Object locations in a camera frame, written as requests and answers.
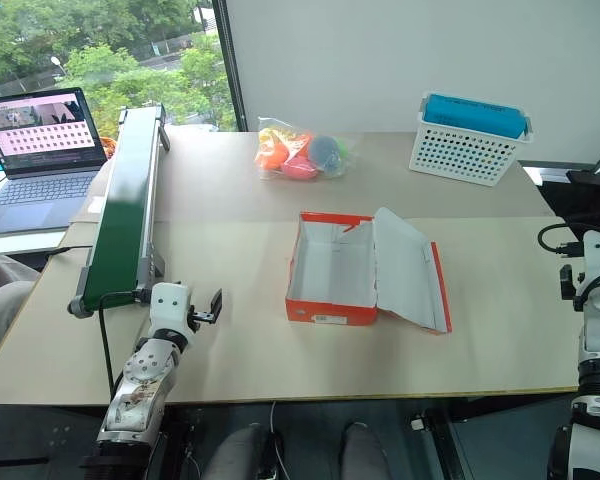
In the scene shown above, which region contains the grey laptop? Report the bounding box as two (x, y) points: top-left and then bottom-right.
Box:
(0, 87), (110, 237)

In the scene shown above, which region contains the green conveyor belt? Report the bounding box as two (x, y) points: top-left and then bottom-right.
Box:
(67, 103), (172, 320)

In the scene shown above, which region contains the dark rounded shape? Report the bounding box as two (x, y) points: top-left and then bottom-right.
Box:
(201, 422), (284, 480)
(338, 421), (392, 480)

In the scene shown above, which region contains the black window frame post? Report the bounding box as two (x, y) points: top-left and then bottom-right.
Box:
(211, 0), (252, 134)

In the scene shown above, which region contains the orange toy ball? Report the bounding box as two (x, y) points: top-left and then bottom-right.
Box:
(255, 141), (290, 170)

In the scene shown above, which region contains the person's grey trouser leg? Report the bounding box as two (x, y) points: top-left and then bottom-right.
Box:
(0, 253), (42, 377)

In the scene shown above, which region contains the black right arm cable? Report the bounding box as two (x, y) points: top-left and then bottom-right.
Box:
(537, 222), (588, 259)

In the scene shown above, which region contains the thin black cable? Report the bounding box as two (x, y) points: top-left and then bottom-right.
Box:
(46, 243), (95, 257)

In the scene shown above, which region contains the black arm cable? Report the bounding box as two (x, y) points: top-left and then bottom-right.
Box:
(537, 222), (588, 259)
(97, 290), (137, 401)

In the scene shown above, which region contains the blue foam roll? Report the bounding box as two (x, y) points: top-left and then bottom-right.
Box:
(423, 93), (527, 142)

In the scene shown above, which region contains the white perforated plastic basket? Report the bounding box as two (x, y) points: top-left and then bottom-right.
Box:
(408, 92), (536, 189)

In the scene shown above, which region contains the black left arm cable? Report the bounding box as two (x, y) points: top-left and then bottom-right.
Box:
(97, 290), (137, 401)

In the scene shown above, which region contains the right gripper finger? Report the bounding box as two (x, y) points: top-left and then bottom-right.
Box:
(559, 264), (575, 302)

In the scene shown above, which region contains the orange shoe box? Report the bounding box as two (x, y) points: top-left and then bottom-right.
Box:
(284, 206), (454, 337)

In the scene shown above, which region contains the clear plastic toy bag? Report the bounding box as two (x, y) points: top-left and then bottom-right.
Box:
(253, 115), (357, 183)

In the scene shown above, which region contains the blue toy ball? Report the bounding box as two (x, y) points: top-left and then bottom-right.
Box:
(306, 135), (343, 174)

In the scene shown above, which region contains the thin white cable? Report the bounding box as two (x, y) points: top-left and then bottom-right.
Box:
(268, 399), (287, 480)

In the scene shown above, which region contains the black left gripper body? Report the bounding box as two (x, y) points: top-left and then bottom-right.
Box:
(187, 303), (216, 334)

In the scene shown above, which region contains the pink toy ball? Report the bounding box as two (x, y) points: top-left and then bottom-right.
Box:
(281, 156), (318, 181)

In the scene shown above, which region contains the black stand with grey handle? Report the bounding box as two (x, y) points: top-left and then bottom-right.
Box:
(539, 137), (600, 229)

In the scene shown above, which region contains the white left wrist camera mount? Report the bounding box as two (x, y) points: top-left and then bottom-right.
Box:
(148, 281), (193, 335)

